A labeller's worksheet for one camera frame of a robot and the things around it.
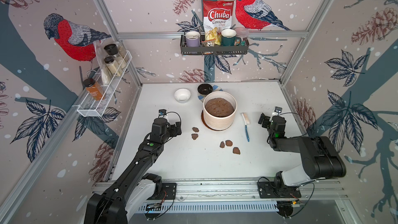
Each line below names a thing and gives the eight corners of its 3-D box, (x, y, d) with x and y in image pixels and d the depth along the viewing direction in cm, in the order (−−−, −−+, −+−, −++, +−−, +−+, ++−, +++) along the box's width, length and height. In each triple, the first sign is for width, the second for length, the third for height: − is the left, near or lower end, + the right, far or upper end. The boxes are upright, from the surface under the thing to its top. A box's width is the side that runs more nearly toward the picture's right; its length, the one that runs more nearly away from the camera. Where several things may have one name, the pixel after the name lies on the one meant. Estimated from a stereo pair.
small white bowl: (174, 103, 109) (173, 100, 106) (175, 92, 116) (175, 88, 113) (190, 103, 109) (190, 99, 106) (191, 92, 116) (190, 88, 113)
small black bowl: (199, 96, 114) (198, 91, 110) (197, 89, 119) (197, 84, 114) (212, 94, 116) (212, 88, 111) (210, 87, 120) (210, 82, 116)
